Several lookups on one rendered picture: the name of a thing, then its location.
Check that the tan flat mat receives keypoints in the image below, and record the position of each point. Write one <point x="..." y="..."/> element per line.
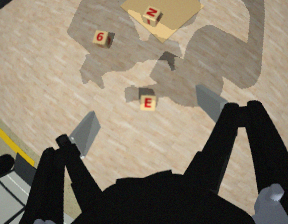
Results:
<point x="175" y="13"/>

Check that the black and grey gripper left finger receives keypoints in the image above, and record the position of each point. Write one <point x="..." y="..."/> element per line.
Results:
<point x="45" y="204"/>

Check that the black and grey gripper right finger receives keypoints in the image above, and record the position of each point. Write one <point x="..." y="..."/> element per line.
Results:
<point x="184" y="201"/>

